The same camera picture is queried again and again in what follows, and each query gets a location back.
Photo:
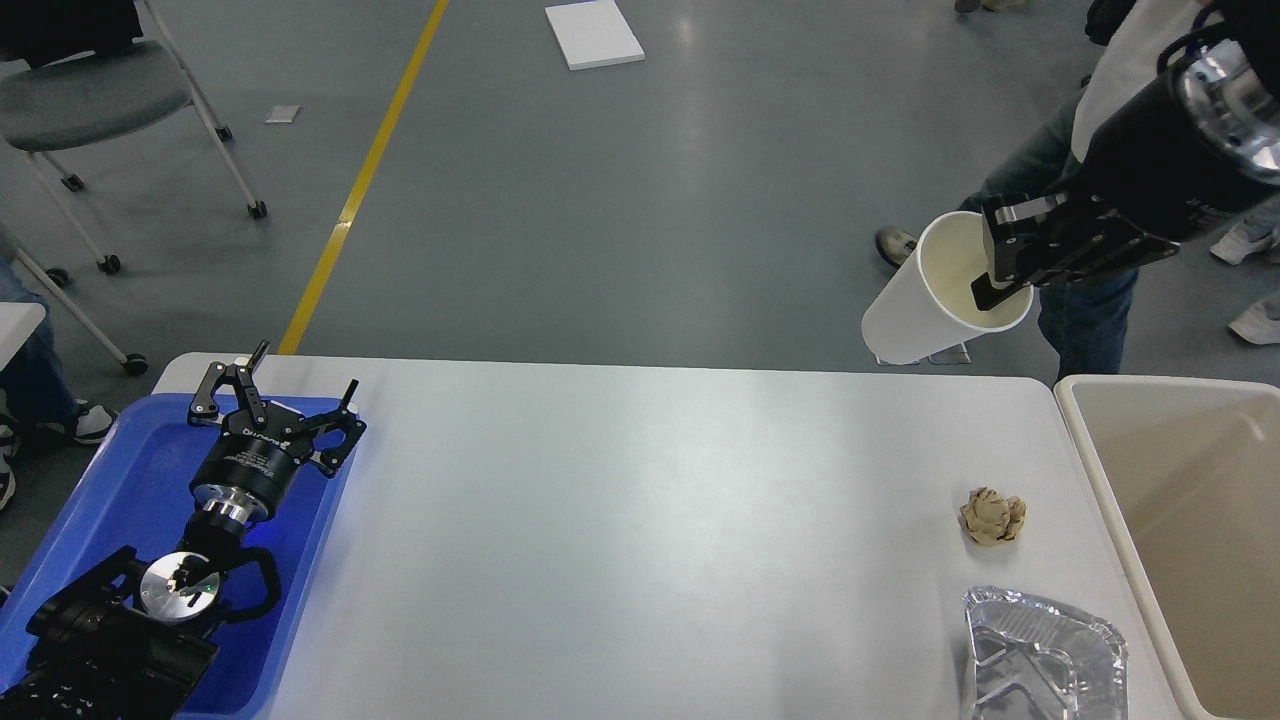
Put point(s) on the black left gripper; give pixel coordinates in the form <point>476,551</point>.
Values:
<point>261,447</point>

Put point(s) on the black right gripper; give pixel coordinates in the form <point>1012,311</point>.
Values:
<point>1191,152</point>

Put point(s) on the white paper cup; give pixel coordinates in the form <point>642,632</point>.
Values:
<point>929,304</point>

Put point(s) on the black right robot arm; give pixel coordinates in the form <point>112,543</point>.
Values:
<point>1253,24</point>

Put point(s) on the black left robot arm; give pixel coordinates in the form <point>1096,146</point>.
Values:
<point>173,580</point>

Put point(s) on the person in white shirt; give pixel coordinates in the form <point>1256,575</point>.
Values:
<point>1085,322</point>

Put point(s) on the right floor plate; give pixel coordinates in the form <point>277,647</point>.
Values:
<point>951,356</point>

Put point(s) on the floor plate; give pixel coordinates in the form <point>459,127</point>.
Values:
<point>883,362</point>
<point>951,356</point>

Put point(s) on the left floor plate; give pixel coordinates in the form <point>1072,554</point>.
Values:
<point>883,362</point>

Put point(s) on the seated person at left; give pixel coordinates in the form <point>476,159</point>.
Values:
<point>37,395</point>

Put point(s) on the person in dark trousers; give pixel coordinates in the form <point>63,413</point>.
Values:
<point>970,6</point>

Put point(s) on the beige plastic bin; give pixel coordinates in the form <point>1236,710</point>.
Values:
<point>1186,471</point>

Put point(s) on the crumpled brown paper ball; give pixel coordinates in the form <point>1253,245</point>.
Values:
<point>989,518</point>

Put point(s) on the small paper on floor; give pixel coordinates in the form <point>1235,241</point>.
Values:
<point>282,115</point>

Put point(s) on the grey office chair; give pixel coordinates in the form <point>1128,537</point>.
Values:
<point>92,76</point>

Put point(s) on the aluminium foil tray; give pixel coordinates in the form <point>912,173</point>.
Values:
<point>1036,658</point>

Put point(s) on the white board on floor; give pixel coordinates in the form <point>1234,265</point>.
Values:
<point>593,34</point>

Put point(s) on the white chair frame left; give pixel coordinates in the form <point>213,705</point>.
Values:
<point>13,250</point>

